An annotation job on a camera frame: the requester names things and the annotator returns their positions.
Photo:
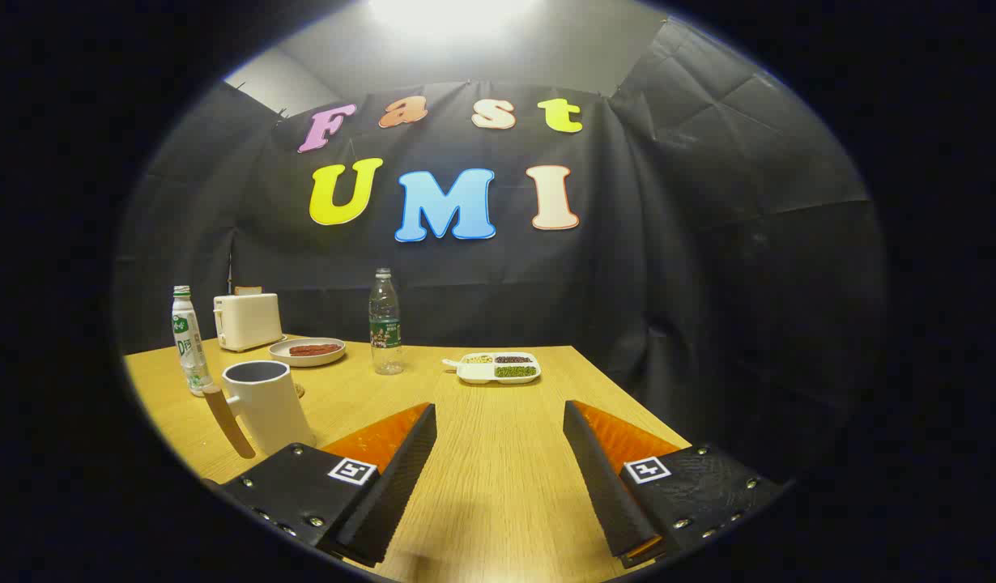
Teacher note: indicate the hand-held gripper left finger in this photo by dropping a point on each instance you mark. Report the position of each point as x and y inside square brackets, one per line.
[393, 494]

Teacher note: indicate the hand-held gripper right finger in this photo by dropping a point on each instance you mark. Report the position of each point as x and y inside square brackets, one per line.
[607, 486]

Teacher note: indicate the white juice bottle green label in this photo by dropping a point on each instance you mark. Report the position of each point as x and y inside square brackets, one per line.
[190, 348]

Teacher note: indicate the clear plastic water bottle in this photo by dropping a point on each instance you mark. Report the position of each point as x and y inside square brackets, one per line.
[385, 332]

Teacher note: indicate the wooden table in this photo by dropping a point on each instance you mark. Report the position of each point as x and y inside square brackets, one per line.
[498, 453]

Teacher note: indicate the white divided bean dish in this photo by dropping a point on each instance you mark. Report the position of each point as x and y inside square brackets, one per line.
[498, 376]

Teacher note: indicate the round grey plate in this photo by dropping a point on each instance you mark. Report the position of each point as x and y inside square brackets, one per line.
[307, 360]

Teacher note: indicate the red meat slice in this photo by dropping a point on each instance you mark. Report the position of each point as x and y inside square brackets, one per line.
[314, 350]

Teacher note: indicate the black backdrop cloth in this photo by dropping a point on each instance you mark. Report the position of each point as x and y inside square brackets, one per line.
[668, 283]

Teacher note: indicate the cream toaster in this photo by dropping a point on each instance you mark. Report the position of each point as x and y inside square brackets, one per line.
[248, 322]

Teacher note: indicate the ceiling light panel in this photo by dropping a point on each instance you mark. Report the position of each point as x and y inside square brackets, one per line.
[453, 14]

